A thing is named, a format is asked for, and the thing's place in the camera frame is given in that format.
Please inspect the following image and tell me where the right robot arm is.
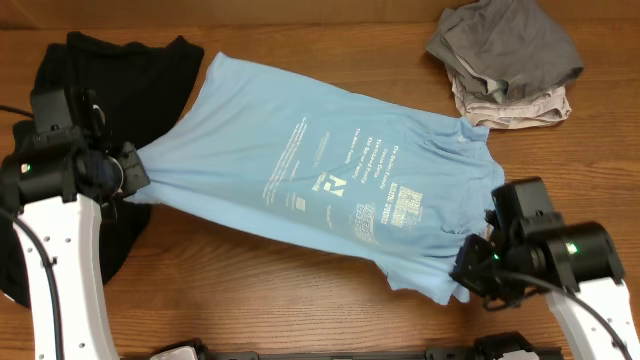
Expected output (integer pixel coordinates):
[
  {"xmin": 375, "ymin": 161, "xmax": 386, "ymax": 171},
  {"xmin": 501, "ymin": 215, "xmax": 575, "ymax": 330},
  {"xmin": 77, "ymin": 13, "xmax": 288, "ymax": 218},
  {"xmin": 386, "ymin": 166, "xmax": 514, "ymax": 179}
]
[{"xmin": 450, "ymin": 177, "xmax": 639, "ymax": 359}]

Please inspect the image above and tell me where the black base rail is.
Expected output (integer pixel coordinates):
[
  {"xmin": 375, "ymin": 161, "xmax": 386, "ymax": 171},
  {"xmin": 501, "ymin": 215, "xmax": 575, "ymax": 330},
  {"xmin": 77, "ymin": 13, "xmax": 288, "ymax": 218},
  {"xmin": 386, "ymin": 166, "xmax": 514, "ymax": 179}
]
[{"xmin": 149, "ymin": 339, "xmax": 566, "ymax": 360}]

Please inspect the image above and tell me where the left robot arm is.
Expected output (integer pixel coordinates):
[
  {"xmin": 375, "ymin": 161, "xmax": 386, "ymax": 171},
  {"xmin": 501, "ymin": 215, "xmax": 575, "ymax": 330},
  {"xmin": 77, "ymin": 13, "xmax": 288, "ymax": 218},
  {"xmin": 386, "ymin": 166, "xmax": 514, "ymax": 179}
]
[{"xmin": 1, "ymin": 87, "xmax": 150, "ymax": 359}]

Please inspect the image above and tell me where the light blue t-shirt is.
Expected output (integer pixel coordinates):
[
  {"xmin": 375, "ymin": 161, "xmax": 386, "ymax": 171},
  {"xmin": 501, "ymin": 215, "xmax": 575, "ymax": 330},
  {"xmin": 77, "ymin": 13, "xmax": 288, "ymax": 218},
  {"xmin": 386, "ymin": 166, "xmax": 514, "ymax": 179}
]
[{"xmin": 132, "ymin": 54, "xmax": 505, "ymax": 305}]

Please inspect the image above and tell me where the black t-shirt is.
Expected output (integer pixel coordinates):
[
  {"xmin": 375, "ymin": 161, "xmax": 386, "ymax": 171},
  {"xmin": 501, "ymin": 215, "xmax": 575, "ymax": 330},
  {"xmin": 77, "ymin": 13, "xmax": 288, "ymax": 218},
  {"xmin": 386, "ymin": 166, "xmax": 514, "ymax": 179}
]
[{"xmin": 1, "ymin": 32, "xmax": 204, "ymax": 308}]

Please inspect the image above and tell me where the folded beige garment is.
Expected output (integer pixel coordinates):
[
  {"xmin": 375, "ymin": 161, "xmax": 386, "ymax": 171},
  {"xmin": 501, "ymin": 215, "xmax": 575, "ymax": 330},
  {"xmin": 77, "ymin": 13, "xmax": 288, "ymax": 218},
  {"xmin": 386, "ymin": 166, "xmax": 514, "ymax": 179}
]
[{"xmin": 447, "ymin": 70, "xmax": 572, "ymax": 130}]

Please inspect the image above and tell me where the folded grey garment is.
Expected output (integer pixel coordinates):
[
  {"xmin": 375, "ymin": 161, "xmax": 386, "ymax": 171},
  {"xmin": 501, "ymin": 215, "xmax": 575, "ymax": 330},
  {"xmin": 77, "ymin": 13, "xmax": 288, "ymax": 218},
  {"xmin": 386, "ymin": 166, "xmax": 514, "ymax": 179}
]
[{"xmin": 426, "ymin": 0, "xmax": 584, "ymax": 103}]

